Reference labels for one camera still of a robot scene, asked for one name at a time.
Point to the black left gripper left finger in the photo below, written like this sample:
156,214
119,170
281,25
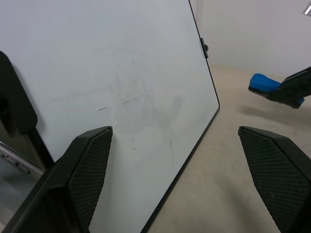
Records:
73,179

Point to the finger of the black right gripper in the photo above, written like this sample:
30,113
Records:
289,93
301,73

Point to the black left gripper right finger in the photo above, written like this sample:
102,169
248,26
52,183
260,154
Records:
279,174

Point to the silver metal rail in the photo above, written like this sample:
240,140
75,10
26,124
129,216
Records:
17,160

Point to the black rounded stand bracket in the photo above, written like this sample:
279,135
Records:
14,102

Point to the white whiteboard with black frame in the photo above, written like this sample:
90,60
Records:
102,60

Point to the black clip on whiteboard frame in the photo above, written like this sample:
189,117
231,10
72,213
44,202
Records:
204,47

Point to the blue whiteboard eraser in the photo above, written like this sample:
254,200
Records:
262,83

